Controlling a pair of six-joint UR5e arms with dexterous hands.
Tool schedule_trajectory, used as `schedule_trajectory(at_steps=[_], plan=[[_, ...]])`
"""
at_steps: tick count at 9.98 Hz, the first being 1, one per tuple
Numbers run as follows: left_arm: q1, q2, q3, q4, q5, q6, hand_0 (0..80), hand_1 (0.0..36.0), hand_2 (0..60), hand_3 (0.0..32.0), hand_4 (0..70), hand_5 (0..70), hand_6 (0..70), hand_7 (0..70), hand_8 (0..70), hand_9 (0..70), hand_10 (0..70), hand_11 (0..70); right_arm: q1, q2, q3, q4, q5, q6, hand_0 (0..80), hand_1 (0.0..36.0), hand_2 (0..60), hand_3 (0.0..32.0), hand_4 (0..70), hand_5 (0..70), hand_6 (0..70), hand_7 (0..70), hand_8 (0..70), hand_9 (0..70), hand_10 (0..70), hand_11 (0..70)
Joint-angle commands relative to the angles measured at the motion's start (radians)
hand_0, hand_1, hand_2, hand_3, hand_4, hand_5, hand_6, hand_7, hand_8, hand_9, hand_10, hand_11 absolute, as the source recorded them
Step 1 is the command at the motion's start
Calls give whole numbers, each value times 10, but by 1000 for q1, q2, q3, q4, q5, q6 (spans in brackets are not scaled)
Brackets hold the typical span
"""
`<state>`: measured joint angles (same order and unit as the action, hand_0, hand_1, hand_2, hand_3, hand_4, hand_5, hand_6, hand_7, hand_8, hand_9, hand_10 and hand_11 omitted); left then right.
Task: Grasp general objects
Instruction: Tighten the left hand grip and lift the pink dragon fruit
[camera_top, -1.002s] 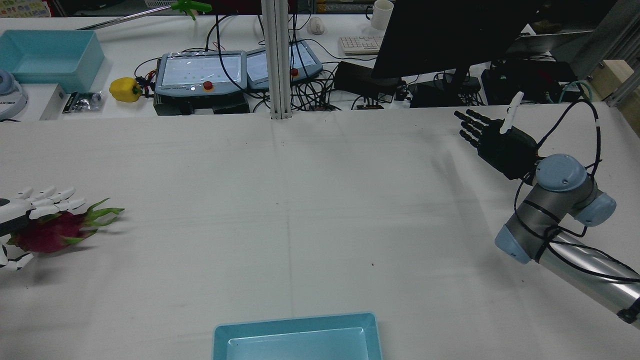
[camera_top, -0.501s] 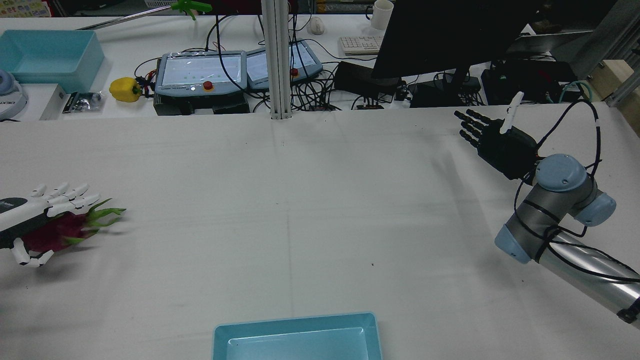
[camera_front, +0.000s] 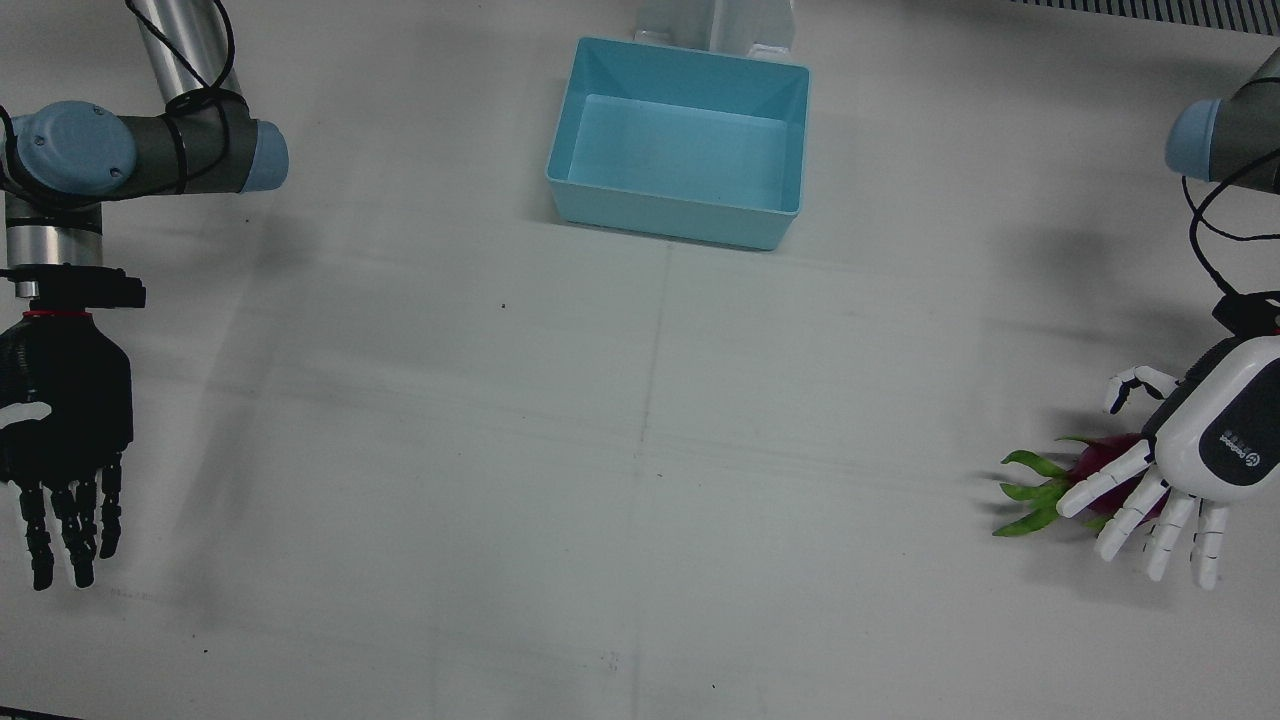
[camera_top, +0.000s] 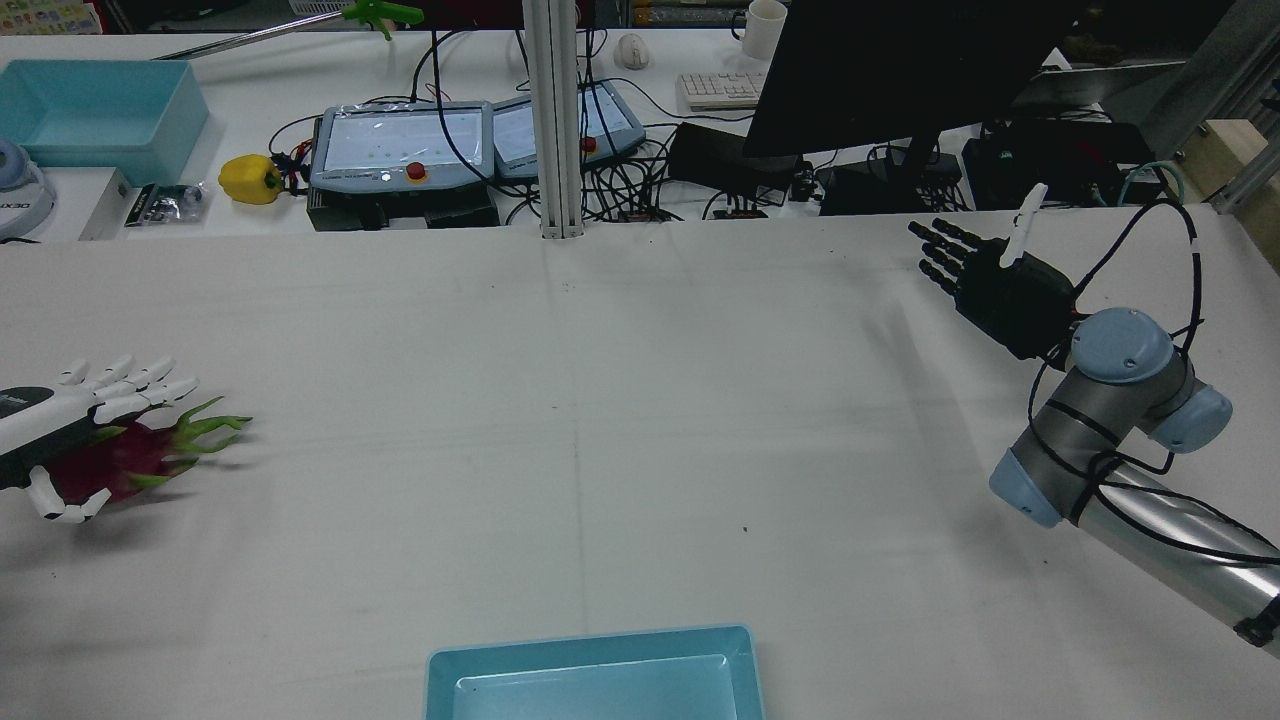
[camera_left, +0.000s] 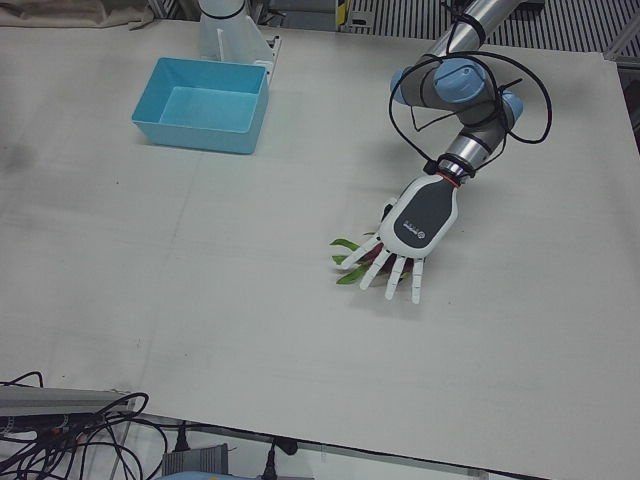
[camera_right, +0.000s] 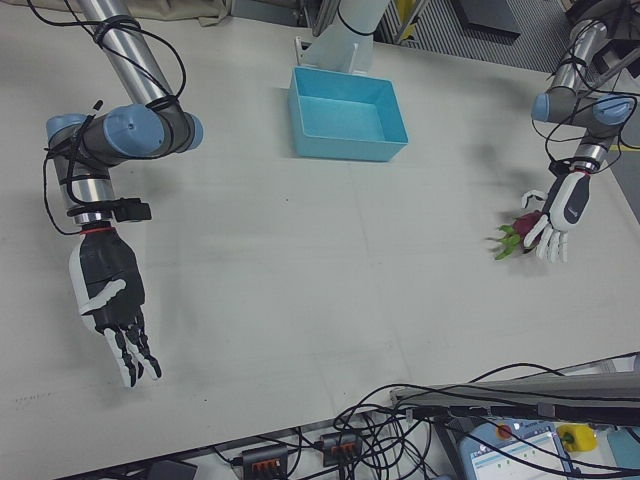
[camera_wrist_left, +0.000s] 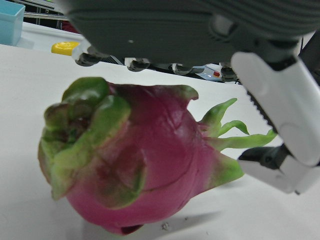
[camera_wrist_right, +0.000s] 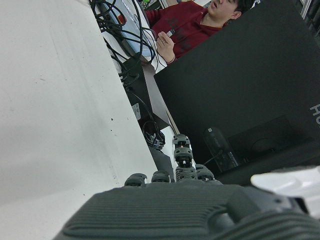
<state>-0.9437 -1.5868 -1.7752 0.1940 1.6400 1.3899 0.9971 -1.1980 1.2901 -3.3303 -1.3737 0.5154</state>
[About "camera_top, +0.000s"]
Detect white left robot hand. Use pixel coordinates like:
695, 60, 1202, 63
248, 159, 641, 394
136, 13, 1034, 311
0, 355, 199, 524

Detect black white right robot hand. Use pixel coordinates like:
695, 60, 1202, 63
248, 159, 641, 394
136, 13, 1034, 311
908, 183, 1081, 361

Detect pink dragon fruit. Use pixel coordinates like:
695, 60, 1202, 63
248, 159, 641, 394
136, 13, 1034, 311
45, 397, 253, 506

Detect black equipment case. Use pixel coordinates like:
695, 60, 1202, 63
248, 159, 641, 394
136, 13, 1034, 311
962, 118, 1169, 211

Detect black flat device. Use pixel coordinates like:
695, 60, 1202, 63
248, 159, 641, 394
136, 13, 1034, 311
818, 160, 966, 216

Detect white round device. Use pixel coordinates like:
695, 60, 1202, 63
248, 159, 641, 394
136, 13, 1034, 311
0, 138, 58, 242

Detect white cardboard box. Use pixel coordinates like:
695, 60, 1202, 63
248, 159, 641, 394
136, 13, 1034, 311
78, 168, 136, 241

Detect clear bag black parts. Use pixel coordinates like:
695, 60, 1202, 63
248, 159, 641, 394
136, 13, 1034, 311
125, 183, 208, 227

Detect silver metal plate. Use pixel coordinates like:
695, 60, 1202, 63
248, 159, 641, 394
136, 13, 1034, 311
1008, 58, 1191, 113

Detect black computer monitor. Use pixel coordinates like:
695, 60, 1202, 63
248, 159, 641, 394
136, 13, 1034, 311
742, 0, 1086, 191

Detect light wooden block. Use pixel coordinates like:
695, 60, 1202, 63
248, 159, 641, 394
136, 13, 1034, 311
1205, 118, 1280, 201

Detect yellow toy bell pepper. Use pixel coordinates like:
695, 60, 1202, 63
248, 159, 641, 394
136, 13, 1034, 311
218, 154, 286, 206

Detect light blue plastic bin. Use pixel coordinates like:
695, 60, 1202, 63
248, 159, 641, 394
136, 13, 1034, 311
0, 58, 211, 188
425, 625, 766, 720

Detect diagonal aluminium beam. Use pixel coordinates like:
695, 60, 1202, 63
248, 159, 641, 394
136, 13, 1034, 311
1140, 0, 1280, 161

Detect white keyboard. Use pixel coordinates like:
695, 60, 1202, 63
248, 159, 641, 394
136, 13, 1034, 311
677, 70, 766, 111

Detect white mug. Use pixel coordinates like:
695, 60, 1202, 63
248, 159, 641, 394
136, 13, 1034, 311
733, 0, 789, 59

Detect colourful printed box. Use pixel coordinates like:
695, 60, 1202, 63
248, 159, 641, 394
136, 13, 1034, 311
0, 0, 103, 37

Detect dark finned control box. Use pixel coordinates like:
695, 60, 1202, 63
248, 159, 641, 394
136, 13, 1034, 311
306, 183, 501, 232

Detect blue gray teach pendant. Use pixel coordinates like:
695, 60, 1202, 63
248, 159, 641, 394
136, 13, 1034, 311
308, 100, 498, 194
492, 80, 646, 181

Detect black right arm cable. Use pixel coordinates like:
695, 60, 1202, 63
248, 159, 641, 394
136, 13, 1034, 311
1028, 198, 1280, 566

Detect aluminium extrusion post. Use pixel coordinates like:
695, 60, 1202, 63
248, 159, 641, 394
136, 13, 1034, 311
522, 0, 586, 239

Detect green handled grabber tool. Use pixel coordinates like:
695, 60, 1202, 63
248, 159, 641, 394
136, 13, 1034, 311
152, 0, 426, 61

